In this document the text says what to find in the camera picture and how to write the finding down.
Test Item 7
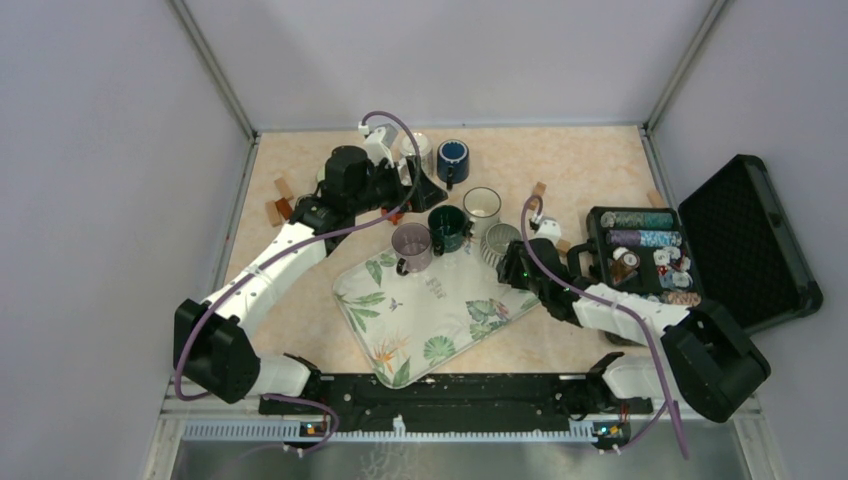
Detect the grey striped mug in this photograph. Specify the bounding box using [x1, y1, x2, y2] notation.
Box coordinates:
[480, 223, 521, 269]

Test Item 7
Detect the tan wooden block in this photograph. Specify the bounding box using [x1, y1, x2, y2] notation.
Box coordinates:
[274, 177, 295, 201]

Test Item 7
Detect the wooden block near mugs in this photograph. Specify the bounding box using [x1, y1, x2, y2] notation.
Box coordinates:
[528, 181, 546, 211]

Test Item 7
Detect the floral leaf pattern tray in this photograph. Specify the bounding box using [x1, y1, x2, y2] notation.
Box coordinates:
[332, 243, 540, 389]

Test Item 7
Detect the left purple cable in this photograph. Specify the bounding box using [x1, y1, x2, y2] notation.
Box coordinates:
[172, 110, 423, 458]

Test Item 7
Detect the dark green mug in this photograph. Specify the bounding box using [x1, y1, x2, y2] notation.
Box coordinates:
[427, 205, 472, 256]

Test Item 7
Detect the light wooden block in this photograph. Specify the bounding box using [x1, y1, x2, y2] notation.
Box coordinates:
[555, 239, 572, 256]

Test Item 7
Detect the wooden block by case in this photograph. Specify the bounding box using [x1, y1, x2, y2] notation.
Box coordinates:
[646, 190, 668, 209]

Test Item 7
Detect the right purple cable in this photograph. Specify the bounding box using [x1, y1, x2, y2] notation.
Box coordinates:
[519, 194, 692, 462]

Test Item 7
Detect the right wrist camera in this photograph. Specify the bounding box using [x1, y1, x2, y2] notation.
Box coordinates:
[529, 213, 562, 245]

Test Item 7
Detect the lilac purple mug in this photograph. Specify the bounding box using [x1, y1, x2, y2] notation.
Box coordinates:
[391, 223, 433, 276]

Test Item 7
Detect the orange red mug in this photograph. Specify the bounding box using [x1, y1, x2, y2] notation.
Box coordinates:
[381, 207, 406, 226]

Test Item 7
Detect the pale wooden block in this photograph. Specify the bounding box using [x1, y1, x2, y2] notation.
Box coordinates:
[264, 201, 283, 227]

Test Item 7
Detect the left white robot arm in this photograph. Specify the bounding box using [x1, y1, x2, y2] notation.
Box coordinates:
[174, 146, 447, 414]

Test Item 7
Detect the black carrying case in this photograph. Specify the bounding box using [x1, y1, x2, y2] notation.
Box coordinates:
[567, 154, 824, 334]

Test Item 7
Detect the white black-rimmed mug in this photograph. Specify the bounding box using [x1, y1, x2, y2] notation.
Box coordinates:
[462, 187, 502, 238]

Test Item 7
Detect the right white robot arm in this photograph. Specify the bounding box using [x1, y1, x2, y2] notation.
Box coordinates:
[496, 239, 771, 423]

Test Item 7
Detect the purple cable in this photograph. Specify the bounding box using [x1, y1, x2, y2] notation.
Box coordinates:
[172, 110, 423, 458]
[519, 194, 692, 462]

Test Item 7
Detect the navy blue mug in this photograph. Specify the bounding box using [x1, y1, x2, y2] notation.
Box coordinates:
[437, 139, 470, 191]

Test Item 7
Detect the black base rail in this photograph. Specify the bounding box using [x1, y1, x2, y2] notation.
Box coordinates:
[258, 373, 654, 433]

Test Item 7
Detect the white floral mug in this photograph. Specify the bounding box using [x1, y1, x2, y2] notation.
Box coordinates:
[399, 131, 436, 177]

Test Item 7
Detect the reddish brown wooden block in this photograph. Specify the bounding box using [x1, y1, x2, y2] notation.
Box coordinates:
[274, 198, 293, 221]

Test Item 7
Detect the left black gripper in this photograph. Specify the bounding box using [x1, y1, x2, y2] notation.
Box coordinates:
[349, 154, 447, 215]

